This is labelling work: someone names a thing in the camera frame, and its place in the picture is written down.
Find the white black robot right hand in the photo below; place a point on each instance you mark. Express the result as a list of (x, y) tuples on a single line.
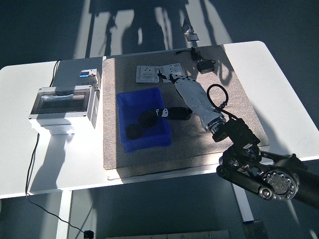
[(194, 99)]

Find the white socket plate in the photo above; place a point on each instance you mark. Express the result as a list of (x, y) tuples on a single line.
[(147, 74), (174, 68)]

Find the small grey floor device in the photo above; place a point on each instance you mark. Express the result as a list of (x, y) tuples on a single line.
[(192, 37)]

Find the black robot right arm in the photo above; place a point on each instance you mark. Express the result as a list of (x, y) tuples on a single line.
[(249, 161)]

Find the dark table leg foot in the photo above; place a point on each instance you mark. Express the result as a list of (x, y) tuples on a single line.
[(254, 230)]

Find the black hex nut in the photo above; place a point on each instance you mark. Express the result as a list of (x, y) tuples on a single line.
[(133, 131), (148, 120)]

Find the black power adapter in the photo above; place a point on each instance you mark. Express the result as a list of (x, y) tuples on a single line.
[(205, 67)]

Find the grey electrical enclosure box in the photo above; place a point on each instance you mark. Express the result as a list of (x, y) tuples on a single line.
[(62, 107)]

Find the circuit breaker with blue label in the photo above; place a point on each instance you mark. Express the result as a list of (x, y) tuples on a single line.
[(87, 74)]

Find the white table leg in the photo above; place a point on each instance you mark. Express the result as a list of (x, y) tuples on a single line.
[(246, 209), (63, 214)]

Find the small dark floor device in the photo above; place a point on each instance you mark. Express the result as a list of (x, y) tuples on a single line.
[(186, 27)]

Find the grey-brown mat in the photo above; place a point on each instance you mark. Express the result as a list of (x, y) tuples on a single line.
[(174, 149)]

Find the blue plastic box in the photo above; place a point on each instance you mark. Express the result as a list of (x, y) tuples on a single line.
[(137, 102)]

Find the black floor plug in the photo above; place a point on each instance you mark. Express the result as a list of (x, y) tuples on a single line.
[(89, 234)]

